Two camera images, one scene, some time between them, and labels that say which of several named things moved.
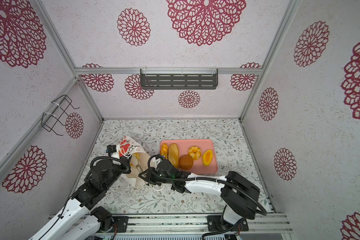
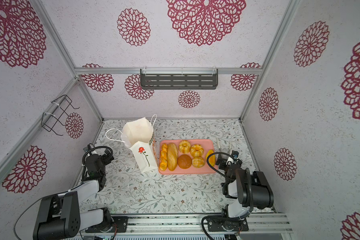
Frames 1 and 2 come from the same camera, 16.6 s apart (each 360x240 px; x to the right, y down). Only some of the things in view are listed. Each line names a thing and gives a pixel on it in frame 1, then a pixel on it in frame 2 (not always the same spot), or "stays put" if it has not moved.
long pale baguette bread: [173, 155] stays put
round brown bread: [186, 162] stays put
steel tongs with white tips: [139, 166] -> [220, 150]
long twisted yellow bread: [164, 150] stays put
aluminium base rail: [262, 223] stays put
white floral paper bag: [140, 161] -> [137, 134]
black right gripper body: [158, 181] -> [224, 167]
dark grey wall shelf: [179, 79] stays put
